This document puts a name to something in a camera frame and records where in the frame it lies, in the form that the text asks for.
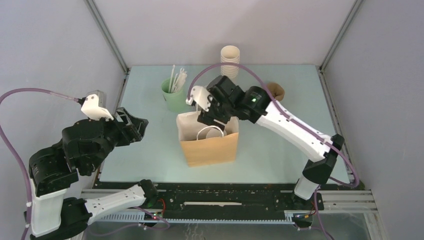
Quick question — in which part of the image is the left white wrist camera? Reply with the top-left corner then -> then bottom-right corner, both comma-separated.
80,90 -> 114,121

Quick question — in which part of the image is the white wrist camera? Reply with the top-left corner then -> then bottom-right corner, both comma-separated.
185,85 -> 213,112
80,90 -> 114,121

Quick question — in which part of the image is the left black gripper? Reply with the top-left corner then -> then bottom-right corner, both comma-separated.
89,105 -> 151,171

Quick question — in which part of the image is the brown pulp cup carrier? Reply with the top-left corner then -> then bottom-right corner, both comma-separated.
267,82 -> 285,102

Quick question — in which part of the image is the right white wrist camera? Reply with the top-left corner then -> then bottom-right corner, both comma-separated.
185,85 -> 213,112

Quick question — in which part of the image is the single white paper cup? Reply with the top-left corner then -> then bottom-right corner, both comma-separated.
205,127 -> 227,139

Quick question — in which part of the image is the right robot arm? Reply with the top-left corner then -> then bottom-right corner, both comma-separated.
186,75 -> 345,209

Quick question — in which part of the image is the stack of paper cups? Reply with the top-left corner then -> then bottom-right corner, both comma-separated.
220,45 -> 240,81

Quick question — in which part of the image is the green straw holder cup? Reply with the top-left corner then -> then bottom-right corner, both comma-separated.
161,78 -> 189,113

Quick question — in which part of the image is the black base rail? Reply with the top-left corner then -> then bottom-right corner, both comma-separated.
102,183 -> 378,228

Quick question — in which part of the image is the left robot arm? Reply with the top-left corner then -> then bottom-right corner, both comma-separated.
28,107 -> 158,240

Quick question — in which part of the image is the brown paper bag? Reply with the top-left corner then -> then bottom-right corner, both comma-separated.
176,110 -> 239,167

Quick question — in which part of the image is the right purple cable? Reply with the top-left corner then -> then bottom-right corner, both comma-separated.
186,62 -> 360,240

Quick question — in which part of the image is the wrapped white straws bundle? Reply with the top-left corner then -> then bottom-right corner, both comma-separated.
167,65 -> 188,94

